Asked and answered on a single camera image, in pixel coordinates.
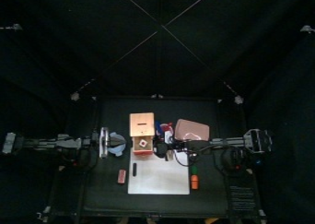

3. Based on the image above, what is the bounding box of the red and white sushi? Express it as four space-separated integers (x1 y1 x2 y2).
118 169 129 185

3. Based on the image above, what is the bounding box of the thin diagonal frame rod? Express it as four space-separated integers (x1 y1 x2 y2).
114 0 245 97
75 0 218 96

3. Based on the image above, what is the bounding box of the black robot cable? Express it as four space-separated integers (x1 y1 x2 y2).
171 148 195 168

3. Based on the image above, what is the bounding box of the light blue toy bowl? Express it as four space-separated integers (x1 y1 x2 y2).
107 132 129 158

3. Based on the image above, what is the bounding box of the pink plate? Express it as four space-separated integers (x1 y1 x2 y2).
174 118 211 142

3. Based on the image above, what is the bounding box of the white cutting board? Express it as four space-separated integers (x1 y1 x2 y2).
127 148 193 195

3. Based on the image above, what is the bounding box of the red plastic utensil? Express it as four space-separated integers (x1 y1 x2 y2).
161 123 174 134

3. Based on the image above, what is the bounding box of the white printed table label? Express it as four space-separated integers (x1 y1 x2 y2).
229 185 259 217

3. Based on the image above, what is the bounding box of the wooden box with slot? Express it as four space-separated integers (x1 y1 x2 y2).
129 112 157 138

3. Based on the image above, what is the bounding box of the wooden drawer with red front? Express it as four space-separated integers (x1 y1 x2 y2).
131 136 157 156

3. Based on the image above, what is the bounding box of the orange toy carrot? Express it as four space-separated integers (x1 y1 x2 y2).
190 165 201 191

